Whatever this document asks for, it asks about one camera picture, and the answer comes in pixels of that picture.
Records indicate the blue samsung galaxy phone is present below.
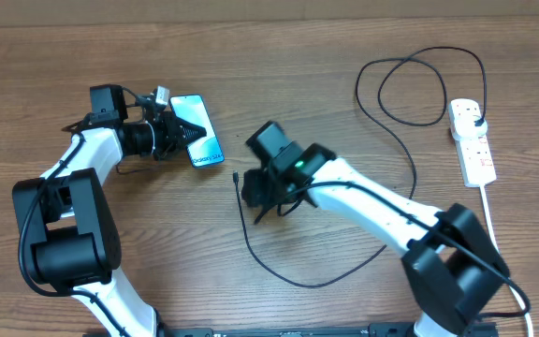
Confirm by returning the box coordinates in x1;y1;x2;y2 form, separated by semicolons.
169;95;225;168

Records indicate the black usb charger cable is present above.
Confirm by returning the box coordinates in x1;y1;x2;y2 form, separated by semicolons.
232;46;488;289

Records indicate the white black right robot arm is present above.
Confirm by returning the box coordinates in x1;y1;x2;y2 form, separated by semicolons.
238;121;531;336

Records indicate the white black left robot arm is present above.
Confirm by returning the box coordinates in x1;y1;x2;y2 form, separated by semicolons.
12;84;208;336

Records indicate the white charger plug adapter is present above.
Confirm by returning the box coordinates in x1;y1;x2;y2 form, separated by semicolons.
450;115;488;141

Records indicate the white power strip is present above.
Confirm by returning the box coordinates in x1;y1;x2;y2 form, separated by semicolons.
448;98;497;187

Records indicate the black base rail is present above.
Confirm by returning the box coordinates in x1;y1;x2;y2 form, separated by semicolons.
81;320;500;337

